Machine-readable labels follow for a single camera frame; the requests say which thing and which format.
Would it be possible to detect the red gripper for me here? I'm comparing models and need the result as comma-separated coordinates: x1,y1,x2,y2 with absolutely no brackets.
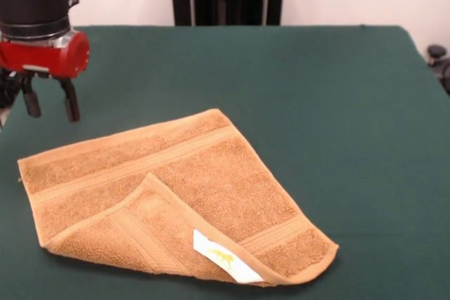
0,29,91,123

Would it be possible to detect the tan terry towel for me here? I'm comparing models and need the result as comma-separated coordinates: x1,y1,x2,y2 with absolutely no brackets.
17,108,340,286

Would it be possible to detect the dark green table cloth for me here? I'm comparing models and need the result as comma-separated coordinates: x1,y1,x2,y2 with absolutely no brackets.
0,25,450,300

